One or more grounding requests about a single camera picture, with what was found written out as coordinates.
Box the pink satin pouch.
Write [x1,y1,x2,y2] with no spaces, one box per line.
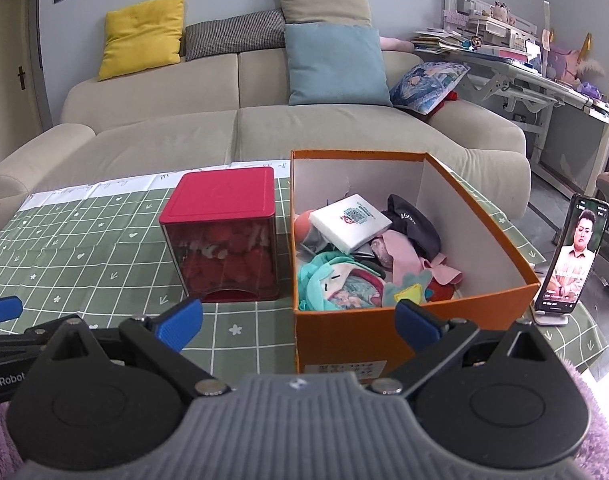
[370,236,396,267]

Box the blue printed cushion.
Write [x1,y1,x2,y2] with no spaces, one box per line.
[389,61,471,116]

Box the smartphone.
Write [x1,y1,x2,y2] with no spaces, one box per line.
[539,193,609,315]

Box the green grid tablecloth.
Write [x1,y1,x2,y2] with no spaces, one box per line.
[0,162,609,391]

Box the black cap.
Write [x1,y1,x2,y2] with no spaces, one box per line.
[381,193,442,261]

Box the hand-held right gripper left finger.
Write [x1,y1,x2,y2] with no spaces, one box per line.
[33,297,232,404]

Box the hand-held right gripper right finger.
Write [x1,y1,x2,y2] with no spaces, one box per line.
[371,299,561,397]

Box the stack of books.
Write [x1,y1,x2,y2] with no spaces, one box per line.
[411,27,467,55]

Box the white tissue packet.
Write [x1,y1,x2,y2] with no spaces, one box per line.
[309,193,392,254]

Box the red lidded clear box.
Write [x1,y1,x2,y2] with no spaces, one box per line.
[159,166,280,303]

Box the purple unicorn plush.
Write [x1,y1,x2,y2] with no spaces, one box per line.
[547,32,592,86]

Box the teal-haired plush doll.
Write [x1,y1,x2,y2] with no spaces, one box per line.
[298,252,385,311]

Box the taupe cushion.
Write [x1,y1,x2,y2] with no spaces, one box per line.
[276,0,372,28]

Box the white study desk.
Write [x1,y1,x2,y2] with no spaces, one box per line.
[414,45,609,196]

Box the orange cardboard box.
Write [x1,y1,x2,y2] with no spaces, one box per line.
[289,149,541,376]

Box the light blue cushion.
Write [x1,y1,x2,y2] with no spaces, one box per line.
[283,23,394,107]

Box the white desk shelf organizer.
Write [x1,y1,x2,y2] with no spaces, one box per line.
[443,0,540,56]

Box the grey-green plush toy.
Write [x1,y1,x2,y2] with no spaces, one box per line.
[381,272,432,306]

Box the pink cloth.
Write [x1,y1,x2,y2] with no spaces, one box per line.
[369,230,462,286]

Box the red fabric item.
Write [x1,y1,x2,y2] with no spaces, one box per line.
[427,280,456,301]

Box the cream door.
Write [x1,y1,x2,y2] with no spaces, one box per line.
[0,0,45,161]

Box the grey checked cushion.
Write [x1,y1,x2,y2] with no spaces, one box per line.
[184,8,288,61]

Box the yellow cushion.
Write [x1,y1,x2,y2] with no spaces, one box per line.
[98,0,186,82]

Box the beige sofa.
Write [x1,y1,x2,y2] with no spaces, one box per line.
[0,52,532,221]

